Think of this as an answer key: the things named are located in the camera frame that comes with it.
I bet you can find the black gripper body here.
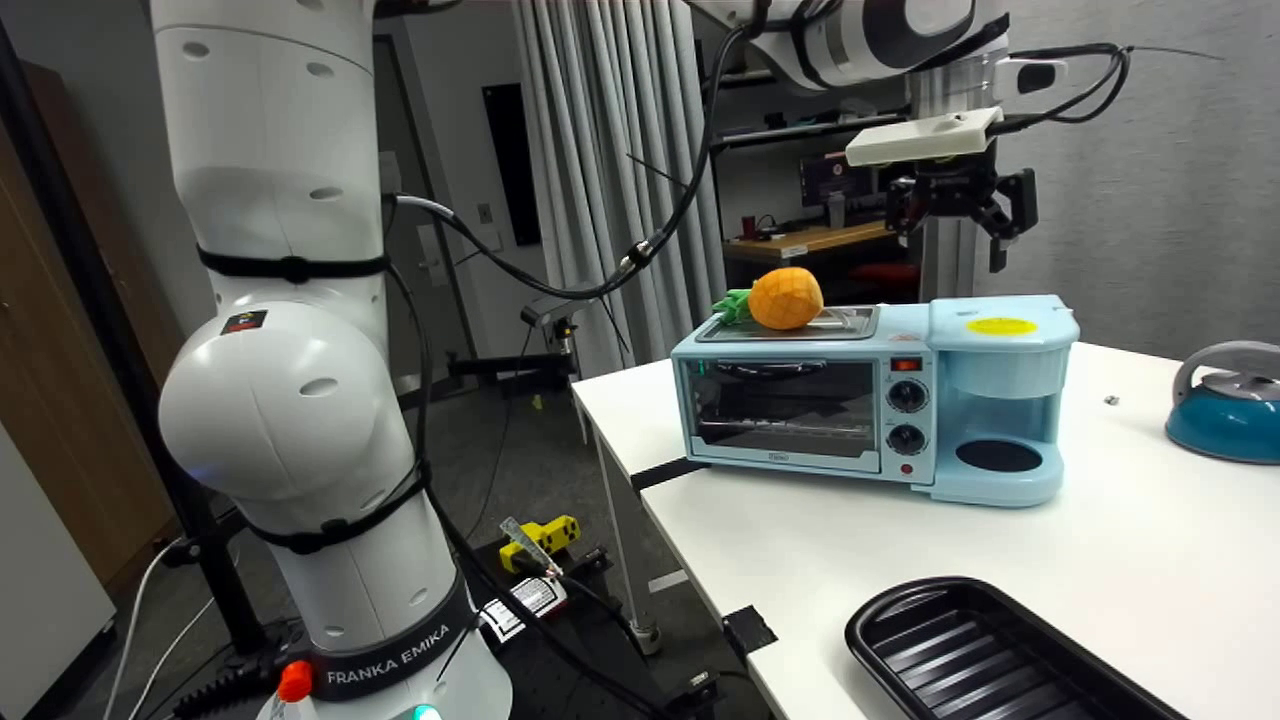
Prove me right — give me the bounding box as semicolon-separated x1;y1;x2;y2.
815;154;1042;239

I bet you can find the grey curtain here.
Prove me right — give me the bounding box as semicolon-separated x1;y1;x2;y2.
514;0;728;376

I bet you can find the orange capped bottle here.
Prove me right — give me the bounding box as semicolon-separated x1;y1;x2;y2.
255;661;322;720

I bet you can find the black ridged tray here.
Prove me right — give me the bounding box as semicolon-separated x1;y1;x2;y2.
844;578;1189;720

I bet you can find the teal toy kettle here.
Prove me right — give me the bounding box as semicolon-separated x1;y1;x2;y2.
1164;341;1280;465

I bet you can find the orange plush pineapple toy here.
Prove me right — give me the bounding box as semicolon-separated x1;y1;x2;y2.
717;270;825;332

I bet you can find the light blue breakfast maker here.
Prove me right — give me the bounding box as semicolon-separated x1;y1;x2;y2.
671;295;1080;508

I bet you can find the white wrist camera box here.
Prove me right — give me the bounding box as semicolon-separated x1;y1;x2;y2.
844;108;1005;170

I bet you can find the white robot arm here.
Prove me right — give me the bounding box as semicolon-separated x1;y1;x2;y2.
147;0;516;720

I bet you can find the yellow black clamp tool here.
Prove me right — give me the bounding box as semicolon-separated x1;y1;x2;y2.
495;511;582;578

